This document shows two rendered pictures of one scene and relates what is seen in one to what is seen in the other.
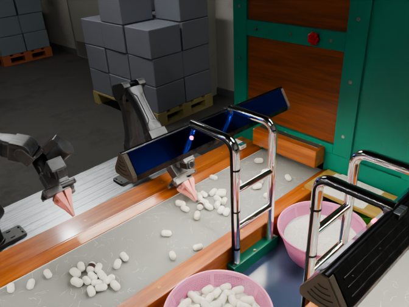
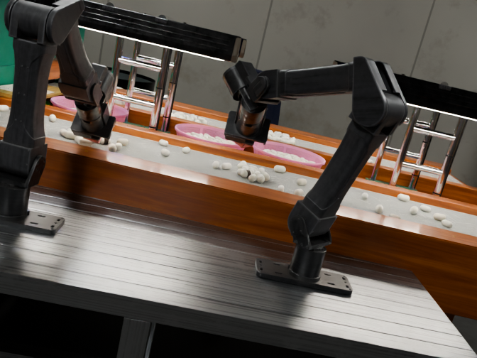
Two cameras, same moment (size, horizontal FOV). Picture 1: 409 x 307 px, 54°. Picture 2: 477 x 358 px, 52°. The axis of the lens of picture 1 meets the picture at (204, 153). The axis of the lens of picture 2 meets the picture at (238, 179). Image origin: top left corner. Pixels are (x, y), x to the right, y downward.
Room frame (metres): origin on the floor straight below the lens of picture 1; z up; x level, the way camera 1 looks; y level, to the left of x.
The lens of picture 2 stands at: (1.91, 1.20, 1.10)
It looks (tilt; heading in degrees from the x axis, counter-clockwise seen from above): 15 degrees down; 220
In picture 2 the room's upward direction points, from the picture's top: 13 degrees clockwise
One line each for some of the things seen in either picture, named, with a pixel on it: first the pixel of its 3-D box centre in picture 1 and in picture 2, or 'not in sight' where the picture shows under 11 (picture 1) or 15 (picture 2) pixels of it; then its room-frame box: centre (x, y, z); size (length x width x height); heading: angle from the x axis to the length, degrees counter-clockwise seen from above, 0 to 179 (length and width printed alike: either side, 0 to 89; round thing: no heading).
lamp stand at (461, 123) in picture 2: not in sight; (435, 156); (0.36, 0.65, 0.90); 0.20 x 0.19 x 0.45; 131
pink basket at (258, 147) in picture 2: not in sight; (285, 164); (0.49, 0.20, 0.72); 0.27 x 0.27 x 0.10
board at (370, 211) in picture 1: (358, 195); (30, 91); (1.10, -0.51, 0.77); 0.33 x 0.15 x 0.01; 41
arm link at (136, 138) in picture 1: (130, 122); (29, 93); (1.48, 0.29, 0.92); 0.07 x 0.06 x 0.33; 125
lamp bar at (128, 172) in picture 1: (213, 125); (132, 24); (1.06, -0.03, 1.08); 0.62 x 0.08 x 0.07; 131
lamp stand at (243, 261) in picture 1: (233, 188); (130, 84); (1.00, -0.08, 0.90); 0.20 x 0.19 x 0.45; 131
